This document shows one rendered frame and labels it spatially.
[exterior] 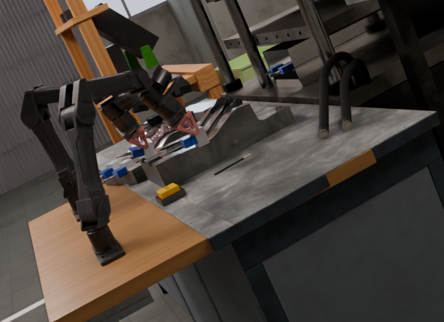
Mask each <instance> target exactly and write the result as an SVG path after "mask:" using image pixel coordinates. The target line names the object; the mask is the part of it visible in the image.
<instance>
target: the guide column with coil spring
mask: <svg viewBox="0 0 444 322"><path fill-rule="evenodd" d="M224 2H225V4H226V6H227V9H228V11H229V14H230V16H231V18H232V20H233V23H234V25H235V28H236V30H237V32H238V34H239V37H240V39H241V42H242V44H243V46H244V48H245V50H246V53H247V55H248V58H249V60H250V62H251V64H252V67H253V69H254V72H255V74H256V76H257V78H258V81H259V83H260V86H261V88H262V90H263V91H266V90H268V89H271V88H272V87H273V86H274V85H273V83H272V80H271V79H270V76H269V75H267V76H265V77H263V78H260V76H261V75H263V74H265V73H267V72H268V71H267V69H266V66H265V65H264V62H263V60H262V57H261V55H260V52H259V51H258V48H257V46H256V45H255V43H254V40H253V37H252V34H251V32H250V29H249V27H248V25H247V23H246V20H245V18H244V15H243V13H242V11H241V8H240V6H239V3H238V1H237V0H224Z"/></svg>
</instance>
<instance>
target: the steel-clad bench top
mask: <svg viewBox="0 0 444 322"><path fill-rule="evenodd" d="M242 102H243V103H249V104H250V105H251V107H252V108H254V107H256V106H258V105H259V104H269V105H280V106H289V107H290V109H291V111H292V113H293V116H294V119H295V121H296V122H295V123H293V124H291V125H289V126H287V127H286V128H284V129H282V130H280V131H278V132H276V133H274V134H272V135H270V136H268V137H266V138H265V139H263V140H261V141H259V142H257V143H255V144H254V145H252V146H250V147H248V148H246V149H244V150H242V151H240V152H238V153H236V154H234V155H233V156H231V157H229V158H227V159H225V160H223V161H222V162H220V163H218V164H216V165H214V166H212V167H210V168H208V169H206V170H204V171H202V172H201V173H199V174H197V175H195V176H193V177H191V178H189V179H188V180H186V181H184V182H182V183H180V184H178V186H179V187H181V188H183V189H184V190H185V191H186V193H187V195H185V196H183V197H181V198H179V199H178V200H175V201H174V202H172V203H170V204H168V205H166V206H162V205H160V204H159V203H157V201H156V199H155V197H156V196H158V194H157V191H158V190H160V189H162V187H161V186H159V185H157V184H155V183H153V182H151V181H149V180H148V179H145V180H144V181H142V182H140V183H139V184H123V185H124V186H126V187H127V188H129V189H130V190H132V191H134V192H135V193H137V194H138V195H140V196H142V197H143V198H144V199H146V200H148V201H150V202H151V203H152V204H154V205H156V206H157V207H159V208H160V209H162V210H164V211H165V212H166V213H168V214H170V215H171V216H173V217H174V218H176V219H178V220H179V221H181V222H182V223H184V224H186V225H187V226H189V227H191V228H192V229H193V230H195V231H197V232H198V233H200V234H202V235H203V236H204V237H206V238H208V239H209V240H210V239H212V238H213V237H215V236H217V235H219V234H220V233H223V232H224V231H226V230H228V229H229V228H231V227H233V226H234V225H236V224H238V223H240V222H242V221H244V220H245V219H247V218H249V217H251V216H253V215H254V214H256V213H258V212H260V211H262V210H263V209H265V208H267V207H268V206H271V205H272V204H274V203H276V202H278V201H279V200H281V199H283V198H285V197H286V196H289V195H290V194H292V193H294V192H295V191H297V190H299V189H301V188H303V187H304V186H307V185H308V184H310V183H312V182H313V181H315V180H317V179H319V178H320V177H323V176H324V175H326V174H328V173H329V172H331V171H333V170H334V169H336V168H338V167H339V166H341V165H343V164H344V163H346V162H348V161H350V160H352V159H353V158H355V157H357V156H358V155H361V154H362V153H364V152H366V151H368V150H369V149H373V148H374V147H376V146H378V145H379V144H381V143H383V142H385V141H387V140H389V139H390V138H392V137H394V136H395V135H397V134H399V133H401V132H403V131H404V130H407V129H408V128H410V127H412V126H413V125H415V124H417V123H418V122H421V121H422V120H424V119H426V118H428V117H429V116H431V115H433V114H435V113H436V111H426V110H402V109H389V108H365V107H353V106H351V119H352V129H351V130H348V131H345V130H343V128H342V115H341V106H329V137H328V138H326V139H324V140H323V139H321V138H320V137H319V133H318V127H319V105H317V104H293V103H280V102H256V101H242ZM132 145H133V144H131V143H129V142H128V141H127V140H126V139H124V140H122V141H120V142H118V143H116V144H114V145H112V146H110V147H108V148H106V149H104V150H102V151H100V152H98V153H96V159H97V163H98V169H99V170H100V171H103V170H105V169H107V167H106V164H108V163H109V162H111V161H115V160H119V161H121V160H122V159H123V158H124V156H123V157H120V158H116V156H118V155H121V154H124V153H127V152H129V148H130V147H132ZM248 154H251V155H250V156H248V157H247V158H245V159H243V160H242V161H239V162H238V163H236V164H234V165H233V166H231V167H229V168H228V169H225V170H224V171H222V172H220V173H219V174H217V175H214V174H215V173H217V172H219V171H220V170H222V169H224V168H225V167H228V166H229V165H231V164H233V163H234V162H236V161H238V160H239V159H242V158H243V157H245V156H247V155H248Z"/></svg>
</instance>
